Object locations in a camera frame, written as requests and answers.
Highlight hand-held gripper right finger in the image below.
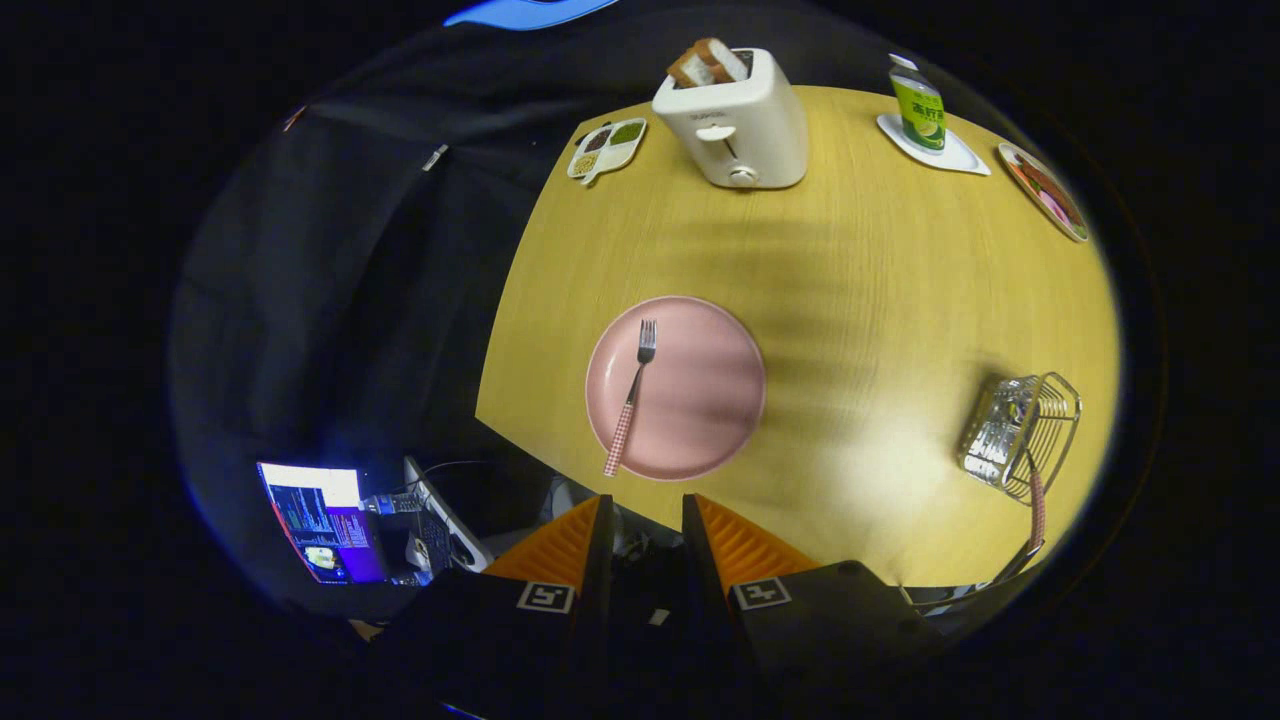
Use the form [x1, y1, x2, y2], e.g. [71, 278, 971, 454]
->
[682, 492, 946, 716]

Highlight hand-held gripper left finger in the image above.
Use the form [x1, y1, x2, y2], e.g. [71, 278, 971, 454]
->
[370, 493, 616, 716]

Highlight fork with checked handle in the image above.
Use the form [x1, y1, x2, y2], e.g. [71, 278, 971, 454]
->
[603, 318, 658, 478]

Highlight spoon with checked handle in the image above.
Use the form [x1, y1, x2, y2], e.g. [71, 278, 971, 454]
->
[1000, 380, 1048, 553]

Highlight pink plate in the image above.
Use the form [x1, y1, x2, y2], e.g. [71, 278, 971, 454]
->
[585, 295, 768, 482]

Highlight open laptop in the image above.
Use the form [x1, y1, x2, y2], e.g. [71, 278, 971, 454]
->
[257, 456, 493, 586]

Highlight white divided condiment dish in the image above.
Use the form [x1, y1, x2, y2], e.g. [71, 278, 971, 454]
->
[566, 117, 648, 187]

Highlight white toaster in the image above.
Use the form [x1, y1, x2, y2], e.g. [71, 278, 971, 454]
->
[652, 47, 809, 190]

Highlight white coaster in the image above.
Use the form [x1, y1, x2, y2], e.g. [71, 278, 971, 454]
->
[877, 112, 992, 177]

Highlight green label drink bottle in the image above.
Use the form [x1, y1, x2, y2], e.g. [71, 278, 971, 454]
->
[888, 53, 947, 154]

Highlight white food plate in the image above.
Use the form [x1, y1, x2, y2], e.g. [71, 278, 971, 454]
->
[997, 141, 1090, 244]

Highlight fried meat pieces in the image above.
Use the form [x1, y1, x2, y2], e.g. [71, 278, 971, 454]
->
[1015, 158, 1066, 206]

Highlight metal wire cutlery basket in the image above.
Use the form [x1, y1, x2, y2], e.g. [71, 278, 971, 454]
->
[957, 371, 1083, 504]

